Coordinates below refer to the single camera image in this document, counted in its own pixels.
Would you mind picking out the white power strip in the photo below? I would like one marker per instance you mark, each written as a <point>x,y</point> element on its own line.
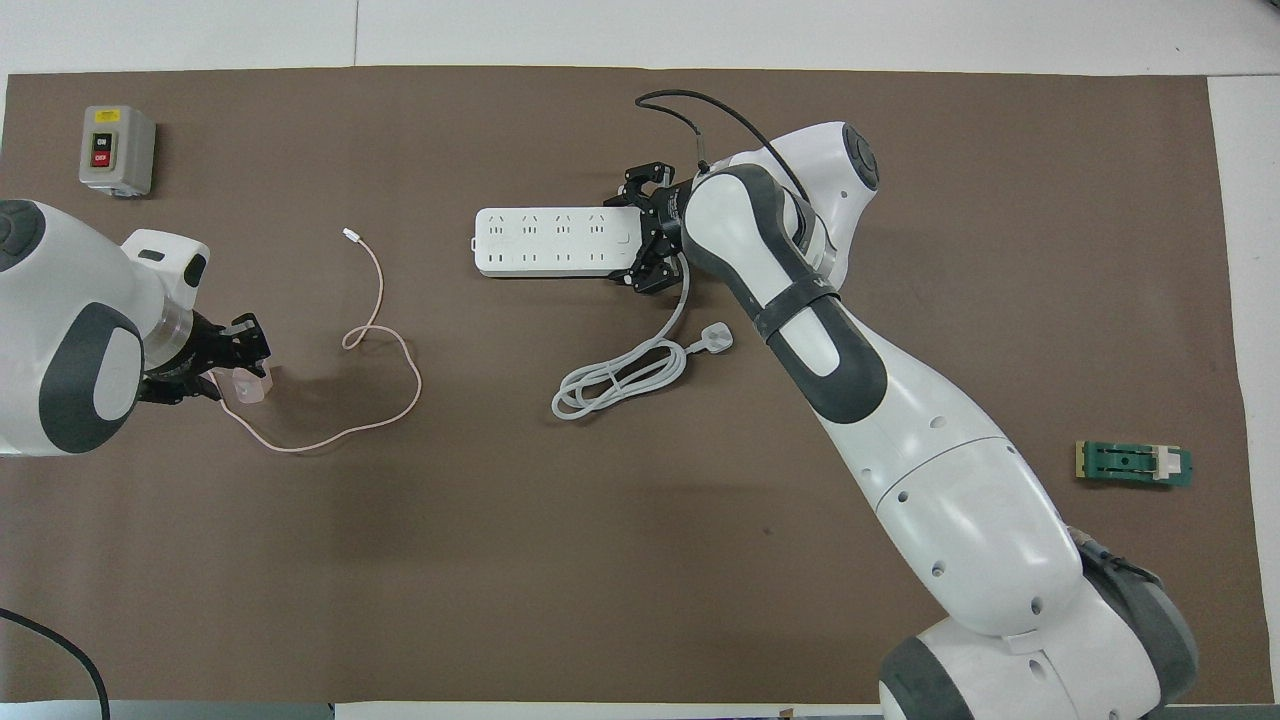
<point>550,242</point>

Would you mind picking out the pink charger plug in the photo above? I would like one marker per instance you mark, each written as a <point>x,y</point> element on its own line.
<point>248,387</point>

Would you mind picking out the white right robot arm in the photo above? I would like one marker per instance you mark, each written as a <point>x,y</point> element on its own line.
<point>900,440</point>

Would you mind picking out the grey on-off switch box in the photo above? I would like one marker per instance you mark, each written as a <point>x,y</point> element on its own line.
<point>115,150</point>

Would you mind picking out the green knife switch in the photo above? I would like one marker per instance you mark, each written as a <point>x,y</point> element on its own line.
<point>1130,463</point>

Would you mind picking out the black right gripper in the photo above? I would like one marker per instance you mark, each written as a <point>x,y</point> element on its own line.
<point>668,225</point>

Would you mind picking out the brown table mat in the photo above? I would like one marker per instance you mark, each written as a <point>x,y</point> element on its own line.
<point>500,580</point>

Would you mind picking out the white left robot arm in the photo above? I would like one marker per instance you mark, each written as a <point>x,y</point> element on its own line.
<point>60,320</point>

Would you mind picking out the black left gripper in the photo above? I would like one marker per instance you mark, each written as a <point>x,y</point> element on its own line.
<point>190,355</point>

